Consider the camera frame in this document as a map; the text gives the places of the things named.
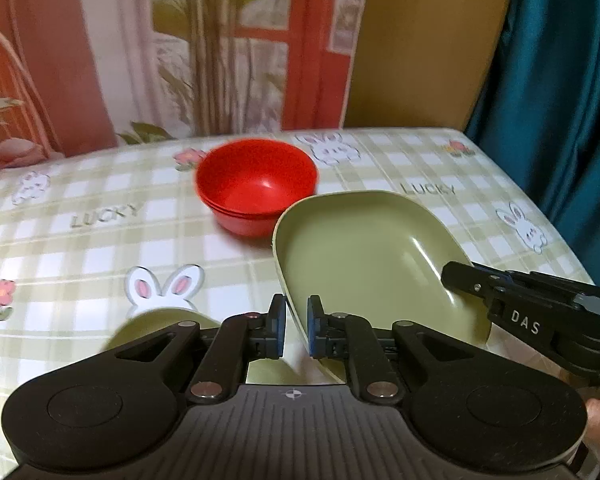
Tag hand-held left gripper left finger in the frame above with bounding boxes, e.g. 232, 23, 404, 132
115, 293, 287, 404

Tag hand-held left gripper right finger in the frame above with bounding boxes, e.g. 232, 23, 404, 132
307, 294, 476, 404

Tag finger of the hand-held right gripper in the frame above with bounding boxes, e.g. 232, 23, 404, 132
440, 260, 512, 307

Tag green square plate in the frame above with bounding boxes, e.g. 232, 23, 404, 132
271, 190, 493, 386

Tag teal curtain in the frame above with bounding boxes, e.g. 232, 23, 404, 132
464, 0, 600, 292

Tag checked rabbit print tablecloth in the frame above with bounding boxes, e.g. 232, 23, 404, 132
0, 127, 597, 397

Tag yellow wooden panel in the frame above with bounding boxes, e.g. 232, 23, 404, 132
342, 0, 522, 134

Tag printed wall cloth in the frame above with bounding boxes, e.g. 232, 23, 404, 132
0, 0, 374, 173

